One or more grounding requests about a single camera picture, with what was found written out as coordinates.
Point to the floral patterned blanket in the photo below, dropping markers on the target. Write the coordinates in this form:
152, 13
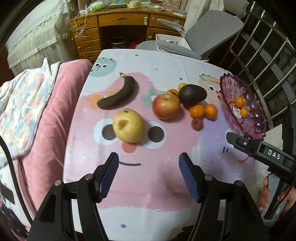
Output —
23, 100

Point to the dark overripe banana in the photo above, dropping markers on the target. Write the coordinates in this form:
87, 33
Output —
125, 93

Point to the cartoon monster tablecloth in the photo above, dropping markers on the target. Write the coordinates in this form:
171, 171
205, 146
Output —
148, 198

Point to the lace covered piano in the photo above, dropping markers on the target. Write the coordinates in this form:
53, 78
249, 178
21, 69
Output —
43, 33

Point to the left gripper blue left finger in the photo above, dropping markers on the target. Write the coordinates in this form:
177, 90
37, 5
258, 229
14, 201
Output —
91, 190

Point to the pink glass fruit bowl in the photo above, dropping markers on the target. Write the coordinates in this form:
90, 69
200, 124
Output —
243, 107

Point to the dark waste bin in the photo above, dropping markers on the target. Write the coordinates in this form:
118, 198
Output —
118, 42

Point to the partly hidden mandarin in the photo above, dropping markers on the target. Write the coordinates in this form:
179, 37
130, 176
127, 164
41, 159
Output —
173, 92

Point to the wooden desk with drawers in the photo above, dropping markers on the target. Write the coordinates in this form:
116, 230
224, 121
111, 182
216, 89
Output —
92, 32

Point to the green tissue pack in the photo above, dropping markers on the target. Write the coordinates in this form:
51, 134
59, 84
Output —
97, 6

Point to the yellow pear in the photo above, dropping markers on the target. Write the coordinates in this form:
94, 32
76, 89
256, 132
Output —
128, 125

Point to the small yellow mandarin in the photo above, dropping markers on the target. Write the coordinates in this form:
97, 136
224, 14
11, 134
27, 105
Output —
243, 112

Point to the red apple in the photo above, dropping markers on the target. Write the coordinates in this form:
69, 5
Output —
166, 106

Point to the small dark red fruit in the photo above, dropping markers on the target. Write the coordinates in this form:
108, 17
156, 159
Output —
197, 124
181, 85

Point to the pink plush cushion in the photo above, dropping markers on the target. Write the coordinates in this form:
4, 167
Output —
43, 165

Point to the mandarin orange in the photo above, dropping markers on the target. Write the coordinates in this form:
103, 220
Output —
211, 111
197, 111
239, 102

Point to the white storage box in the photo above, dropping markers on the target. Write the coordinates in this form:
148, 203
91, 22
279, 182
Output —
180, 41

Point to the grey office chair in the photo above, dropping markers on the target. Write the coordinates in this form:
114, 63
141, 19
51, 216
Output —
211, 30

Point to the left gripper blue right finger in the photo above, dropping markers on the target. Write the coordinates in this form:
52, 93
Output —
208, 192

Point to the dark avocado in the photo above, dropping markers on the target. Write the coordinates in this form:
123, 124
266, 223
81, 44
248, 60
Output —
192, 94

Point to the person right hand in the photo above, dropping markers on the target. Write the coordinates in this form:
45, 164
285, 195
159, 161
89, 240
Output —
288, 195

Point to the metal window bars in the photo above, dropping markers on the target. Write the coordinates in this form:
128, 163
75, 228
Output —
262, 56

